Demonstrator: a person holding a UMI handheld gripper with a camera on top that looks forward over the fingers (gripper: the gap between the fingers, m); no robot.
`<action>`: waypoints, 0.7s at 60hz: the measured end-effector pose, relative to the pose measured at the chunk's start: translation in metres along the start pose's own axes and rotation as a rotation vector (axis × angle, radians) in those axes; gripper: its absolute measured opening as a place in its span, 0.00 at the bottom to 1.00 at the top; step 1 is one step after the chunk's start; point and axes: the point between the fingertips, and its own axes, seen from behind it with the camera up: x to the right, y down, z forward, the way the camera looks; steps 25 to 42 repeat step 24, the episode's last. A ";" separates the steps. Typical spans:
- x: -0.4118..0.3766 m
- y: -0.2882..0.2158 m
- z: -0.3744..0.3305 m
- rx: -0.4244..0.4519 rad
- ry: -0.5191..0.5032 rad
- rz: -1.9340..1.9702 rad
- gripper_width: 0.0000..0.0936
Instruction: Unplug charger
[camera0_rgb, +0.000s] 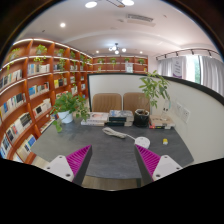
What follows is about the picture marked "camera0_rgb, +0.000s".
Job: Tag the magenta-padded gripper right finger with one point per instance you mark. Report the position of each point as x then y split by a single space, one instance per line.
150 160

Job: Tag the tall plant in black pot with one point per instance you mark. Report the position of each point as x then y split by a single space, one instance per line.
141 118

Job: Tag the white wall outlet plate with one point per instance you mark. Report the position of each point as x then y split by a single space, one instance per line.
185 115
178 109

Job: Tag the black track light rail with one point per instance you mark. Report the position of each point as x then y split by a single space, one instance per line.
186 51

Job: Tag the leafy plant in white pot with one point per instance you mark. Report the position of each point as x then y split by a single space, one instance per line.
65 116

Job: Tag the stack of white books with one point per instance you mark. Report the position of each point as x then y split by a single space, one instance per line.
96 117

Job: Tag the black multi-bulb chandelier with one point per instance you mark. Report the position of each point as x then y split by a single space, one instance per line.
116 48

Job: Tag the recessed ceiling lights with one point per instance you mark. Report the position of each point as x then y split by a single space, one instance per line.
62 24

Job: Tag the clear plastic bottle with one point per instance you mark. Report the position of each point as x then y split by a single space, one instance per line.
165 110

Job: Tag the grey window curtains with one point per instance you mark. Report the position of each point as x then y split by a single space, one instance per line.
211 73

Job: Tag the stack of beige books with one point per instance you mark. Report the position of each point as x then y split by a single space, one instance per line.
161 121

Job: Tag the orange wooden bookshelf unit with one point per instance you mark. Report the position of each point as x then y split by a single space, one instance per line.
23 96

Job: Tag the ceiling air vent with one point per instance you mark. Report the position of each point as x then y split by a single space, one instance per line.
140 18

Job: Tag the small yellow charger block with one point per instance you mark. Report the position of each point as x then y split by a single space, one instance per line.
165 141

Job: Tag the hanging white purple sign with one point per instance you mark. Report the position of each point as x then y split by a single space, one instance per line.
179 67

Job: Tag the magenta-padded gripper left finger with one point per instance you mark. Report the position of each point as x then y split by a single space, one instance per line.
78 160

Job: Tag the round white power strip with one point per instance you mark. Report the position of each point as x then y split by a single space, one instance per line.
142 142

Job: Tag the ceiling fixture with round lamps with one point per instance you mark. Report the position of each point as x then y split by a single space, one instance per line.
90 4

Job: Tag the tan upholstered chair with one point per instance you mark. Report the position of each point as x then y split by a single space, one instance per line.
135 101
106 102

